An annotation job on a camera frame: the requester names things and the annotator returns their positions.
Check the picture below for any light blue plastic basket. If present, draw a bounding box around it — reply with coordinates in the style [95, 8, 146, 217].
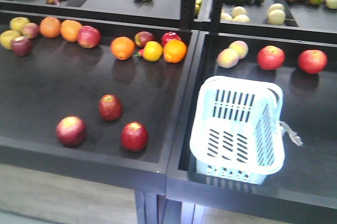
[190, 76, 285, 185]

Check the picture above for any orange right of group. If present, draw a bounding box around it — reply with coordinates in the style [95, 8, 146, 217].
[163, 39, 187, 63]

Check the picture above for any orange of group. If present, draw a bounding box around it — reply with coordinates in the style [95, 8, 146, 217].
[163, 39, 187, 63]
[110, 36, 135, 60]

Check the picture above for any yellow orange fruit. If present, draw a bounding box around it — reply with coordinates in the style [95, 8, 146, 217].
[143, 41, 163, 62]

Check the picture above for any red apple front right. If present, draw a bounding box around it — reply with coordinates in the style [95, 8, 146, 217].
[121, 121, 148, 152]

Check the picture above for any red chili pepper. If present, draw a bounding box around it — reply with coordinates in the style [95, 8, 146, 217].
[134, 49, 144, 57]

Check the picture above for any red apple front middle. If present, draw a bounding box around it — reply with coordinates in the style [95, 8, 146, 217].
[98, 94, 123, 121]

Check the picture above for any red bell pepper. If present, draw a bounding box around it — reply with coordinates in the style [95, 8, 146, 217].
[161, 31, 181, 47]

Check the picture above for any dark red apple behind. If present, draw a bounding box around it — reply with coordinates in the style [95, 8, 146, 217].
[134, 31, 155, 48]

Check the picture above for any orange left of group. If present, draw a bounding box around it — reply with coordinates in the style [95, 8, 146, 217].
[110, 36, 135, 60]

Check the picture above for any peach front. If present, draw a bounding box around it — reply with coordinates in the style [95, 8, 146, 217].
[216, 48, 239, 68]

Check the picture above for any peach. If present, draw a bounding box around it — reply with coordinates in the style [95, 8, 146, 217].
[216, 48, 239, 68]
[229, 40, 249, 59]

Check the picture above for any black wooden display stand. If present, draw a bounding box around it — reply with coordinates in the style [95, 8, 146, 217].
[1, 0, 336, 223]

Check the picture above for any peach back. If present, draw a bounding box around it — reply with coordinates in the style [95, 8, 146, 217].
[229, 40, 249, 59]

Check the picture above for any red apple back left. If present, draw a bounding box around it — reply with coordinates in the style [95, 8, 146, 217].
[77, 25, 101, 48]

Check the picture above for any red apple front left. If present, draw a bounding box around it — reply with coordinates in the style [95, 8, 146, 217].
[56, 116, 86, 148]

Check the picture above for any red apple right tray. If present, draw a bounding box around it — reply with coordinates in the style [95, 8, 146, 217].
[257, 45, 285, 70]

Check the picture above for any clear plastic tag strip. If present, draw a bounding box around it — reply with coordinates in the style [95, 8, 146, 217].
[279, 121, 303, 146]

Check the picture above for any pale pear front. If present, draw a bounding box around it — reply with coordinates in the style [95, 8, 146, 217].
[267, 9, 285, 25]

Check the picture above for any orange back far left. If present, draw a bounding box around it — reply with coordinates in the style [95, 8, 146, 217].
[39, 16, 61, 38]

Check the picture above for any red apple far right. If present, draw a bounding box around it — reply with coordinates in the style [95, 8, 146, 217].
[298, 49, 328, 75]

